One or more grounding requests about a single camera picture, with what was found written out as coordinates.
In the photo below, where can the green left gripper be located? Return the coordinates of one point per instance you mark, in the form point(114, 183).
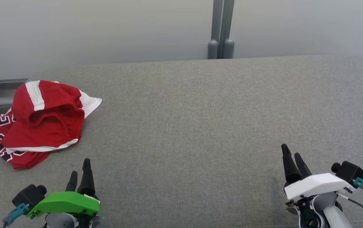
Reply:
point(67, 202)

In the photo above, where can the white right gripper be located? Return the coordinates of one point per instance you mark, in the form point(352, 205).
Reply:
point(317, 185)

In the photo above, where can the red shorts with white stripes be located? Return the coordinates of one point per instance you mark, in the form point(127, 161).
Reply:
point(48, 120)

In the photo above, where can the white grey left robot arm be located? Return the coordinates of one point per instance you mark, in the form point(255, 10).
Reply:
point(57, 221)

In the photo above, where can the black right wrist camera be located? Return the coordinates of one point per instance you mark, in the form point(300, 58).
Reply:
point(349, 172)

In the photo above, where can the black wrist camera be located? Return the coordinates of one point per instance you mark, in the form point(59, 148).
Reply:
point(349, 172)
point(27, 196)

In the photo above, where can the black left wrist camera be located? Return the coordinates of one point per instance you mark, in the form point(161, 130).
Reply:
point(27, 196)

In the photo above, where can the grey double metal post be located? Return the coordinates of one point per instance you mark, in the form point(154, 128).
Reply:
point(221, 31)

